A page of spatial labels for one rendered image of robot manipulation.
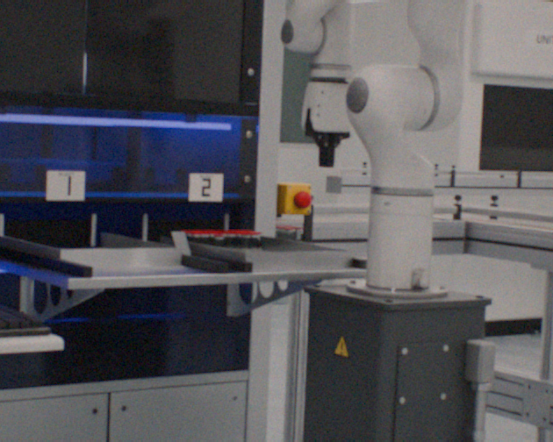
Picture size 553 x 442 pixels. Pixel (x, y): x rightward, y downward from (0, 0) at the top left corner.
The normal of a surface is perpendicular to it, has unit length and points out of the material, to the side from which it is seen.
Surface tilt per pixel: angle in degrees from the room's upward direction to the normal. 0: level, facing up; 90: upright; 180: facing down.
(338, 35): 91
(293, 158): 90
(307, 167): 90
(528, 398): 90
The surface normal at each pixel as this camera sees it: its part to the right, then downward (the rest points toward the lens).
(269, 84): 0.56, 0.08
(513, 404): -0.83, 0.00
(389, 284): -0.31, 0.06
